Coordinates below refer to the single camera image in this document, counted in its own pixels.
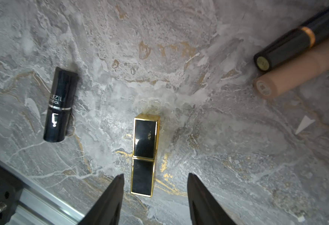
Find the black gold square lipstick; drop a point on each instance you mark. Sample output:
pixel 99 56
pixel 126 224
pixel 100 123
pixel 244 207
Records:
pixel 144 154

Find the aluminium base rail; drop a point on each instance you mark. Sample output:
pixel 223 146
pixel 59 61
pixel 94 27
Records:
pixel 39 207

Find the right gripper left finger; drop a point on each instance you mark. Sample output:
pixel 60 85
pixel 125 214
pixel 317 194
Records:
pixel 106 210

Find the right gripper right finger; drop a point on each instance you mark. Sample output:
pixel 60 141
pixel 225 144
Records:
pixel 204 209

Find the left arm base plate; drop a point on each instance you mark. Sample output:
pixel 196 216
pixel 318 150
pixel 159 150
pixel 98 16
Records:
pixel 10 192

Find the black round lipstick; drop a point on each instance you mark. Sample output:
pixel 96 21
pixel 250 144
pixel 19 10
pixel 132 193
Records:
pixel 60 104

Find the black lipstick gold band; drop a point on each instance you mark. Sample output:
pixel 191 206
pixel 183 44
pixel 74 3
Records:
pixel 293 43

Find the beige lipstick tube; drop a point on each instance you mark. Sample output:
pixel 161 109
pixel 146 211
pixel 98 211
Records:
pixel 294 73

